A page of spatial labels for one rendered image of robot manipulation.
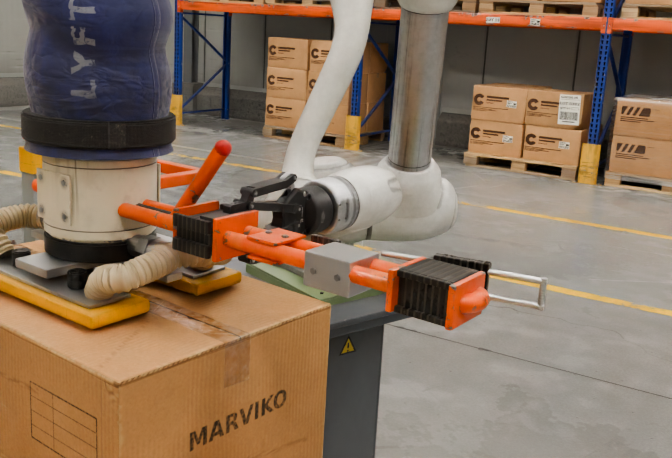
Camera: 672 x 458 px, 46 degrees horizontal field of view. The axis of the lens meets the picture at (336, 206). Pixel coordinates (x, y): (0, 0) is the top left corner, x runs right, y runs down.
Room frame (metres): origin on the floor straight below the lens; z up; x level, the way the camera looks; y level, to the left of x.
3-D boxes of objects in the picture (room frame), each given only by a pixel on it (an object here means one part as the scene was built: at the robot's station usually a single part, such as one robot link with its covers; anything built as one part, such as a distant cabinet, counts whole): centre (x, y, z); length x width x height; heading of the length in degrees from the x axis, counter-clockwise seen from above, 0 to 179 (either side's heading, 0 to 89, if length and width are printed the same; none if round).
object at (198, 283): (1.28, 0.31, 0.98); 0.34 x 0.10 x 0.05; 54
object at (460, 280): (0.84, -0.12, 1.08); 0.08 x 0.07 x 0.05; 54
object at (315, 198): (1.18, 0.06, 1.08); 0.09 x 0.07 x 0.08; 145
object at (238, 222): (1.05, 0.16, 1.08); 0.10 x 0.08 x 0.06; 144
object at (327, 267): (0.93, -0.01, 1.07); 0.07 x 0.07 x 0.04; 54
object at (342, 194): (1.24, 0.02, 1.08); 0.09 x 0.06 x 0.09; 55
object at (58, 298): (1.12, 0.42, 0.98); 0.34 x 0.10 x 0.05; 54
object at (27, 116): (1.20, 0.36, 1.20); 0.23 x 0.23 x 0.04
